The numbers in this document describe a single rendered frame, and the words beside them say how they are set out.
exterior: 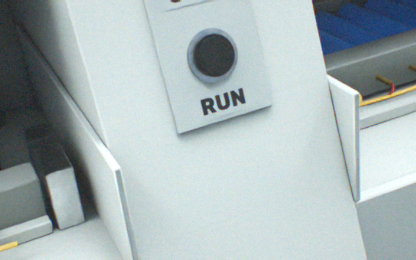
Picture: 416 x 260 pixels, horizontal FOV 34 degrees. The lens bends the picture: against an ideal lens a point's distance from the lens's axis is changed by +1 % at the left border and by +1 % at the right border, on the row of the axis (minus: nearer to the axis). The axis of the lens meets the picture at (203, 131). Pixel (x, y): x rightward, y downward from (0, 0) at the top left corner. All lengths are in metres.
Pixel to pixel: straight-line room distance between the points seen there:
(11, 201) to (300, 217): 0.12
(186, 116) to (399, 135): 0.13
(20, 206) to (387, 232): 0.16
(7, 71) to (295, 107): 0.22
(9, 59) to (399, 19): 0.24
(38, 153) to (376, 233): 0.15
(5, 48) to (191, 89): 0.21
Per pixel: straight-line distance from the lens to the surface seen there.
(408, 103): 0.36
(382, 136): 0.34
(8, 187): 0.29
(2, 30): 0.44
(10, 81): 0.44
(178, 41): 0.25
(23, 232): 0.30
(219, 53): 0.25
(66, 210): 0.29
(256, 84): 0.26
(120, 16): 0.25
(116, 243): 0.28
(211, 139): 0.26
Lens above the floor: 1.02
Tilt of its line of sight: 10 degrees down
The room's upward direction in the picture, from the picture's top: 14 degrees counter-clockwise
